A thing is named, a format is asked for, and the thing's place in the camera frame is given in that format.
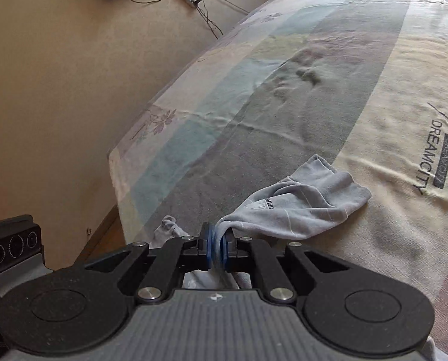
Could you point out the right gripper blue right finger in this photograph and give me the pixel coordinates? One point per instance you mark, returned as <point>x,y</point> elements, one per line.
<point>256,258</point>

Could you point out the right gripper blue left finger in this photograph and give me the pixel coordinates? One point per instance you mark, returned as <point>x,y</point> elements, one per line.
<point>166,267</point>

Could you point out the grey pyjama trousers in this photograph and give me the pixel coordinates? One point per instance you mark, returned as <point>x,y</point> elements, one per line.
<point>314,198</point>

